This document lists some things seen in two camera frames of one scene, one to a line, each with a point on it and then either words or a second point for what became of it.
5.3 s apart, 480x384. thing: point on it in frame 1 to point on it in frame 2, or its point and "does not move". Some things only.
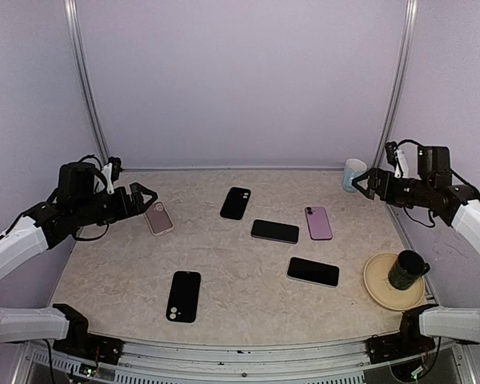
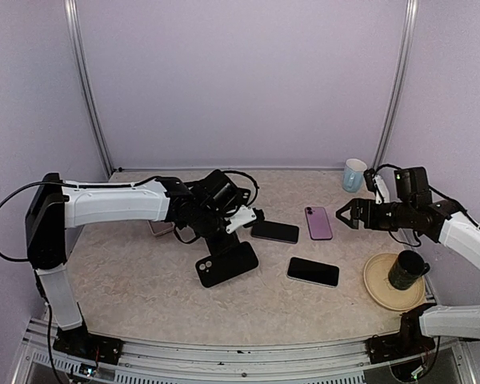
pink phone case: x=158 y=219 does not move
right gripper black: x=375 y=186 to x=358 y=204
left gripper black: x=127 y=207 to x=216 y=248
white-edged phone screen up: x=314 y=272 does not move
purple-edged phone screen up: x=275 y=231 does not move
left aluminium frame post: x=74 y=30 does not move
